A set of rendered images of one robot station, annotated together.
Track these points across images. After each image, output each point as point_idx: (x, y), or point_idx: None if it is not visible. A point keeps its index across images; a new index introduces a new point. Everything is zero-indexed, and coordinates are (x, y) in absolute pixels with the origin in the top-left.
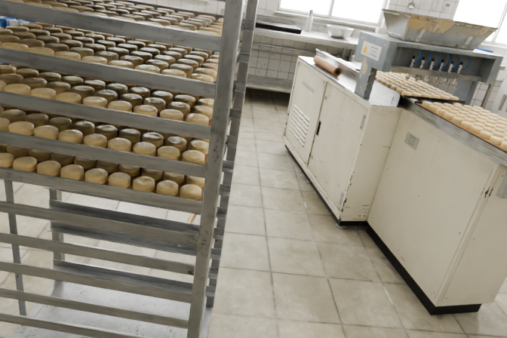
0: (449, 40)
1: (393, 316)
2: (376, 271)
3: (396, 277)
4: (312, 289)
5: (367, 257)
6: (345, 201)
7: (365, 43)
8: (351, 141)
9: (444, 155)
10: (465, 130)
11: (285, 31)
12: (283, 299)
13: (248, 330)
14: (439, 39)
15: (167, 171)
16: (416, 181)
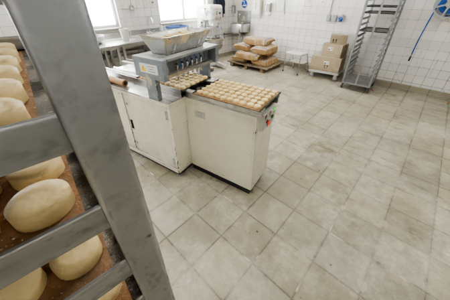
0: (189, 45)
1: (237, 208)
2: (213, 189)
3: (223, 184)
4: (194, 228)
5: (205, 183)
6: (177, 162)
7: (140, 63)
8: (163, 128)
9: (223, 118)
10: (232, 104)
11: None
12: (185, 249)
13: (183, 290)
14: (185, 46)
15: None
16: (213, 136)
